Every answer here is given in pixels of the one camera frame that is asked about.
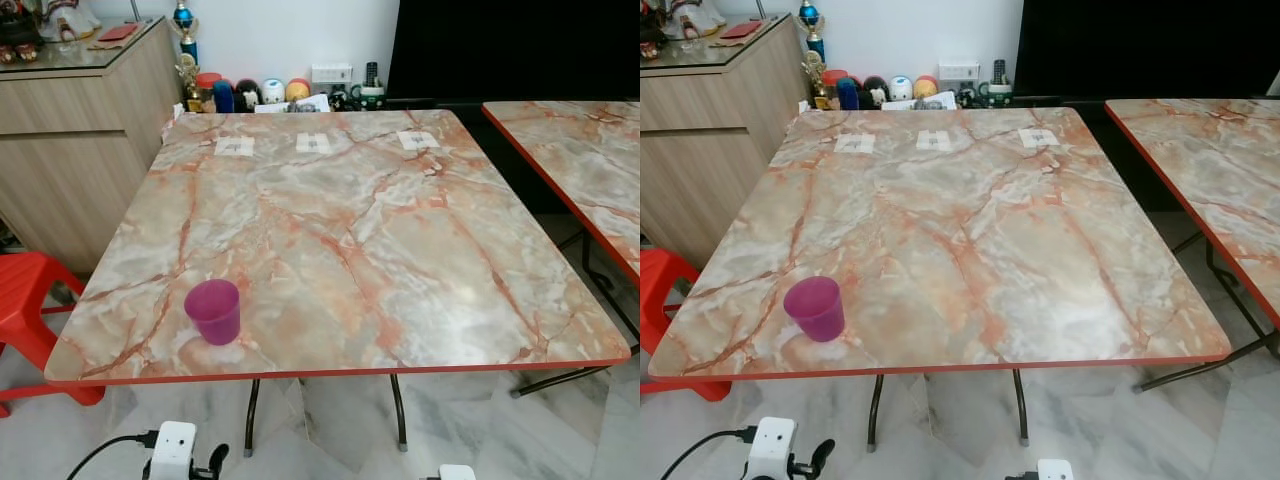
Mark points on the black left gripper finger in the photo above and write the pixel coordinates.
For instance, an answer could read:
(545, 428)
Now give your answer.
(219, 455)
(823, 452)

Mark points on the purple plastic cup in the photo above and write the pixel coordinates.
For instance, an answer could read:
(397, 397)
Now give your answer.
(212, 315)
(815, 311)

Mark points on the red plastic stool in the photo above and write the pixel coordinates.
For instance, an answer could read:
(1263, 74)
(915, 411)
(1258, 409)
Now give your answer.
(665, 300)
(25, 300)

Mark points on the marble pattern folding table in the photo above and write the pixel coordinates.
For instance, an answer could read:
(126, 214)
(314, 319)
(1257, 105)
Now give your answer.
(1210, 170)
(950, 240)
(590, 160)
(340, 240)

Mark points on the white paper tag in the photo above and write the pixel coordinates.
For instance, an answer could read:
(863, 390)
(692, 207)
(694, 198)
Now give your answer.
(934, 141)
(1039, 138)
(418, 140)
(855, 143)
(234, 146)
(314, 143)

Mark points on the light wooden cabinet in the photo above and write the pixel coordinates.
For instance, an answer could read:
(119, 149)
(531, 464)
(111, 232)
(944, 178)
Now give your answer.
(70, 150)
(710, 150)

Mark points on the white paper sheet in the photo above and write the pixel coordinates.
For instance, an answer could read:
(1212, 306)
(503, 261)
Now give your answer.
(300, 104)
(925, 102)

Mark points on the black round toy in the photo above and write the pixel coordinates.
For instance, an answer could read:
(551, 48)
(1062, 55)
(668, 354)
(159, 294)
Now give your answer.
(874, 90)
(248, 93)

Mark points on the red lid jar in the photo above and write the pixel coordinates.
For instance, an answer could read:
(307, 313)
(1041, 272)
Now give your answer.
(207, 88)
(834, 84)

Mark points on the white round toy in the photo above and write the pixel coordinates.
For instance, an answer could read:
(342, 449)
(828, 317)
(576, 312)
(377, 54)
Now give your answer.
(273, 91)
(900, 88)

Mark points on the small gold trophy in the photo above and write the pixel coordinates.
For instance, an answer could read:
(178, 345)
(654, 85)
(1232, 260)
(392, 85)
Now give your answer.
(187, 80)
(814, 78)

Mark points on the orange round toy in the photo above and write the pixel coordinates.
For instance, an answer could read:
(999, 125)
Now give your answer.
(925, 86)
(298, 89)

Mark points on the green mug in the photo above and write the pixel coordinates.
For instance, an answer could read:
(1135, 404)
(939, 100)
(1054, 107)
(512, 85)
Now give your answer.
(370, 97)
(996, 95)

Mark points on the blue and gold trophy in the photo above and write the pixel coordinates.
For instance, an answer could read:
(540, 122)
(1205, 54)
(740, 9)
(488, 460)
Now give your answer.
(811, 28)
(184, 30)

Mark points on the red book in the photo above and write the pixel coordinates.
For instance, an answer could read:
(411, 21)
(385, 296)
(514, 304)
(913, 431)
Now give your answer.
(741, 30)
(118, 32)

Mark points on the white figurine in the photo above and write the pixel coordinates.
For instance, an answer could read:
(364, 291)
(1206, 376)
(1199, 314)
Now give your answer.
(695, 18)
(70, 20)

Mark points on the dark figurine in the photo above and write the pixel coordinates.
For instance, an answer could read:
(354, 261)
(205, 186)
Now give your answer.
(652, 32)
(18, 35)

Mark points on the black television screen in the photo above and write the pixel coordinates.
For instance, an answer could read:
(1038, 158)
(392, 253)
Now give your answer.
(1150, 45)
(510, 45)

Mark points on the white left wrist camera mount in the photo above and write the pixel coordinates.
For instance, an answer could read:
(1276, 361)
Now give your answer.
(173, 450)
(772, 448)

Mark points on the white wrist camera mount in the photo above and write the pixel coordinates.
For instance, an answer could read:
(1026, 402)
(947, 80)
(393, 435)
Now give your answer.
(458, 473)
(772, 448)
(1055, 470)
(173, 450)

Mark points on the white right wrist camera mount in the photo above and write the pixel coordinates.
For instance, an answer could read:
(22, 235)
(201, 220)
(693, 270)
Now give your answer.
(1055, 470)
(458, 473)

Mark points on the white wall socket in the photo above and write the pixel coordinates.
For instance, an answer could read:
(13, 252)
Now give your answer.
(331, 74)
(959, 72)

